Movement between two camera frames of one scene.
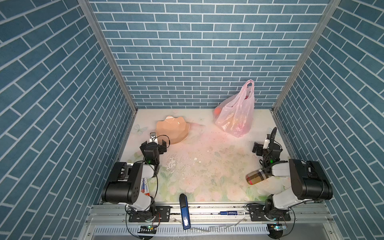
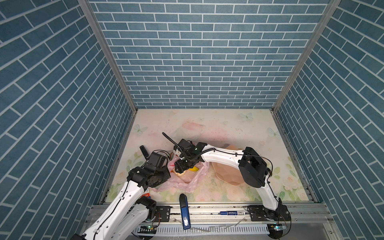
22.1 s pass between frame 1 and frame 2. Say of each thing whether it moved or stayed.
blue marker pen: stayed
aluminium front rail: stayed
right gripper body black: moved
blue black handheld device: stayed
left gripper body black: moved
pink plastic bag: moved
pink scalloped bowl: moved
